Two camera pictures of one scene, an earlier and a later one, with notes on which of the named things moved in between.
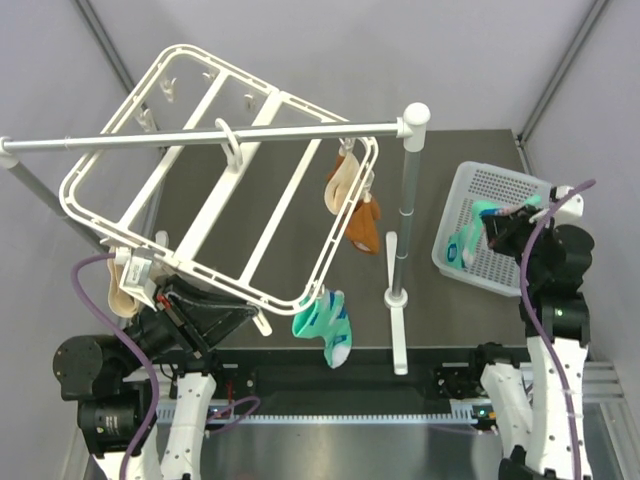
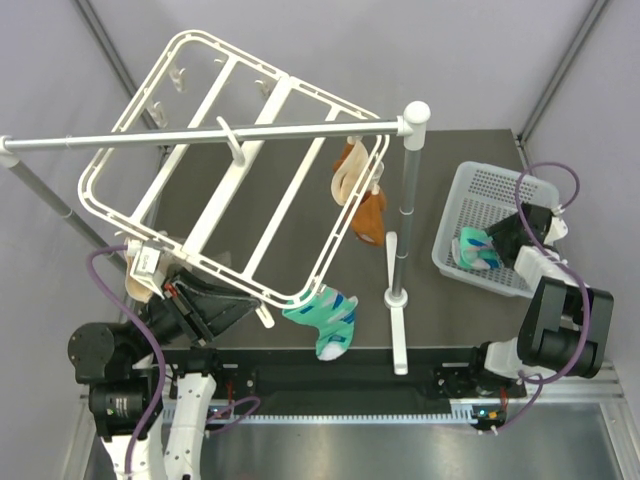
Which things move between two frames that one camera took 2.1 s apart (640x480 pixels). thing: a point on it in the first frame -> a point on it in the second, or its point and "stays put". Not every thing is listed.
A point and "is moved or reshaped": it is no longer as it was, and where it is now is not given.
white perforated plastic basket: [479, 183] stays put
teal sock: [329, 319] is moved or reshaped
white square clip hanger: [338, 235] is moved or reshaped
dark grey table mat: [276, 227] stays put
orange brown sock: [362, 228] is moved or reshaped
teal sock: [462, 243] -> [474, 249]
